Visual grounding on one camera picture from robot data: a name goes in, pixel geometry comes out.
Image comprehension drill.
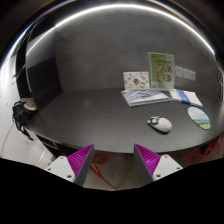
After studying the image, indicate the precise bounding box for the white panda-face computer mouse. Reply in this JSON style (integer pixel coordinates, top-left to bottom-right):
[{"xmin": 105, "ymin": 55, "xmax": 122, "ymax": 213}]
[{"xmin": 147, "ymin": 115, "xmax": 173, "ymax": 134}]

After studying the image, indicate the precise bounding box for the black flat wall panel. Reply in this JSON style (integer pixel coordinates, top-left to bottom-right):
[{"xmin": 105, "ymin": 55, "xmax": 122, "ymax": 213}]
[{"xmin": 14, "ymin": 19, "xmax": 63, "ymax": 111}]

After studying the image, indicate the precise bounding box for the green standing menu sign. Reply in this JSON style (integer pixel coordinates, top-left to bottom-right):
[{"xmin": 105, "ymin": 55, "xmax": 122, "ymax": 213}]
[{"xmin": 148, "ymin": 51, "xmax": 176, "ymax": 92}]

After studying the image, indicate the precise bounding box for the round landscape-print mouse pad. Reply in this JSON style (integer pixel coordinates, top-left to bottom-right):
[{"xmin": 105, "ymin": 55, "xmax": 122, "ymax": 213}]
[{"xmin": 187, "ymin": 106, "xmax": 212, "ymax": 131}]

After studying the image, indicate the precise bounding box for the red metal chair frame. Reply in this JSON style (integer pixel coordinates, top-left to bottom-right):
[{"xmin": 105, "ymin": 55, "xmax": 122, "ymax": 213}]
[
  {"xmin": 179, "ymin": 134, "xmax": 224, "ymax": 165},
  {"xmin": 89, "ymin": 152, "xmax": 118, "ymax": 190}
]

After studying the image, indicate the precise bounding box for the white colourful-print standing card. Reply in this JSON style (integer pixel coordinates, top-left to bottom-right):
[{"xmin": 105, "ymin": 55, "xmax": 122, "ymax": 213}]
[{"xmin": 122, "ymin": 71, "xmax": 151, "ymax": 92}]

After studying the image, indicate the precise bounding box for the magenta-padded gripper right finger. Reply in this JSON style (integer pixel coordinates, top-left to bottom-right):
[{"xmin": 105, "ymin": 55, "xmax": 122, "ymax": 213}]
[{"xmin": 133, "ymin": 143, "xmax": 184, "ymax": 185}]

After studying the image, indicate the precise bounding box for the white book with blue band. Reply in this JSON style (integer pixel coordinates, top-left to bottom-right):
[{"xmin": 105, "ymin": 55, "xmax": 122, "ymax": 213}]
[{"xmin": 169, "ymin": 89, "xmax": 204, "ymax": 108}]

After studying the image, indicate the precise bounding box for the white ceiling light strip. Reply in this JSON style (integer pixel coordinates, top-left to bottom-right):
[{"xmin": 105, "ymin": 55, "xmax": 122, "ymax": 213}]
[{"xmin": 1, "ymin": 3, "xmax": 216, "ymax": 79}]

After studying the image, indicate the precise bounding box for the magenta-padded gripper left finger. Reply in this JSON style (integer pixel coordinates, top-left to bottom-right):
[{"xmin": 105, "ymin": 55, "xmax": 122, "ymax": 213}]
[{"xmin": 44, "ymin": 143, "xmax": 95, "ymax": 188}]

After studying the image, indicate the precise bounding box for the white wall sockets group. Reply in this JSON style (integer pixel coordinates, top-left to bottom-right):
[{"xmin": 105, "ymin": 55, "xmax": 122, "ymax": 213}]
[{"xmin": 174, "ymin": 65, "xmax": 197, "ymax": 82}]

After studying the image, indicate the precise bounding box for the grey striped book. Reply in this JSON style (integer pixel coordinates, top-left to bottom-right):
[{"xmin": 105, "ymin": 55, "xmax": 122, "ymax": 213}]
[{"xmin": 120, "ymin": 88, "xmax": 172, "ymax": 108}]

